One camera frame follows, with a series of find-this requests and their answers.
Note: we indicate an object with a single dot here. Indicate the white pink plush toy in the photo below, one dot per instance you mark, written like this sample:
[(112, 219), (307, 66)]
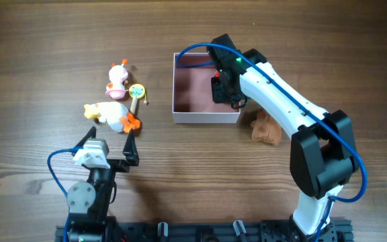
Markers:
[(118, 76)]

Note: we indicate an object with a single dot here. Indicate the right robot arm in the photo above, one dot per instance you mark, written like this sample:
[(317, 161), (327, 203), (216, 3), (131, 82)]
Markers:
[(323, 155)]

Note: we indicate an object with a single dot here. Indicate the brown plush bear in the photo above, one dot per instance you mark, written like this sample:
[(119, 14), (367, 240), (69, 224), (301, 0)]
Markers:
[(266, 129)]

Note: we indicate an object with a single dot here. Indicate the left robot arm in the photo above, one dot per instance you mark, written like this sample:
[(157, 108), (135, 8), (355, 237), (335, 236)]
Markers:
[(89, 201)]

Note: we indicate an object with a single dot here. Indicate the yellow wooden rattle drum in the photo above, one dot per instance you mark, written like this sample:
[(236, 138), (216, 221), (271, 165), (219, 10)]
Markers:
[(137, 92)]

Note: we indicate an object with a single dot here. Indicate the white yellow plush duck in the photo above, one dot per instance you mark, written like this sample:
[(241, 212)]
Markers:
[(114, 114)]

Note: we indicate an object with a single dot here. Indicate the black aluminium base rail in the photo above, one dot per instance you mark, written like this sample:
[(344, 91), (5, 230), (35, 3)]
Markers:
[(263, 231)]

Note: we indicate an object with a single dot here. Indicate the pink lined white box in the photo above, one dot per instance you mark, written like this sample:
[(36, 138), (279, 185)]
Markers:
[(192, 93)]

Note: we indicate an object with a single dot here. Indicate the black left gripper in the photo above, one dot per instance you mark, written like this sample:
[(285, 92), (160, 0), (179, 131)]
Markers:
[(121, 165)]

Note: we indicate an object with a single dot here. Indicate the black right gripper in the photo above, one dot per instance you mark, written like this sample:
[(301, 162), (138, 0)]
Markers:
[(218, 93)]

